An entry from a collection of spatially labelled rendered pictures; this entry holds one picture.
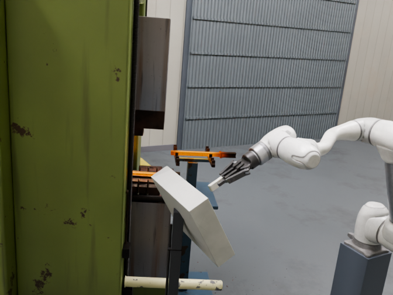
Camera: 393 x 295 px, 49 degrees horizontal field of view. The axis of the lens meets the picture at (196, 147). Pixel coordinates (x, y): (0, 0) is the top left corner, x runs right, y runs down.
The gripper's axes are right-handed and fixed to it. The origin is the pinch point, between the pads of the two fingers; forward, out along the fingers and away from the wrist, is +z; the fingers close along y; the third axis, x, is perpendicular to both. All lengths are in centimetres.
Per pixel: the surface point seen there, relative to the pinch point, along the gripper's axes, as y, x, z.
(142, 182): 43.1, -4.4, 20.1
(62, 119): 23, 49, 38
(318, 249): 91, -180, -88
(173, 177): -3.6, 16.4, 15.7
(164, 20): 32, 61, -20
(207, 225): -26.9, 6.9, 17.8
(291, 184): 223, -221, -158
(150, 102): 33.7, 32.9, 1.3
